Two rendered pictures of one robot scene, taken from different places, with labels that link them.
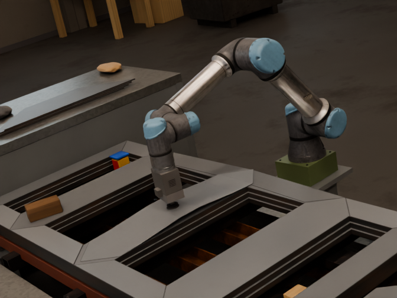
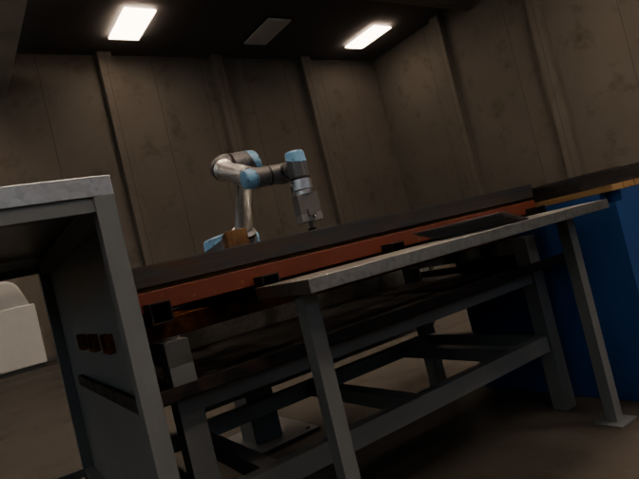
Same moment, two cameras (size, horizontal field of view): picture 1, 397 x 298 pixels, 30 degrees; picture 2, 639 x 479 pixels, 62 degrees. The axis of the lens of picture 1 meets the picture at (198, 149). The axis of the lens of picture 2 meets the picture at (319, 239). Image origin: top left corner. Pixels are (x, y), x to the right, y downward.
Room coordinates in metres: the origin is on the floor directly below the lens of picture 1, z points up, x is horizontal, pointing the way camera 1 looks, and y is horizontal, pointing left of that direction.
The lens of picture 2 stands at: (2.14, 2.11, 0.80)
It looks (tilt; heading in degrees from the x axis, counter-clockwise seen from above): 1 degrees up; 273
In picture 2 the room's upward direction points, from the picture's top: 14 degrees counter-clockwise
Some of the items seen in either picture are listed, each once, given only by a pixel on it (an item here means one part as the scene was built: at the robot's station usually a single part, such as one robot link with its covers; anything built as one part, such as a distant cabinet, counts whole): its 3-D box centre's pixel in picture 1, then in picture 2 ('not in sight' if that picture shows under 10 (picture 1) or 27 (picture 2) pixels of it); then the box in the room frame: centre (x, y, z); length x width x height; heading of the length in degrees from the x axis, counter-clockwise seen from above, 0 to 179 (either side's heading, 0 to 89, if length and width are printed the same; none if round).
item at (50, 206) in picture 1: (43, 208); (235, 239); (2.45, 0.58, 0.89); 0.12 x 0.06 x 0.05; 108
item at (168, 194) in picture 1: (163, 182); (307, 205); (2.25, 0.13, 0.98); 0.10 x 0.09 x 0.16; 114
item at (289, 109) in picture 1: (302, 116); (218, 249); (2.74, -0.42, 0.93); 0.13 x 0.12 x 0.14; 32
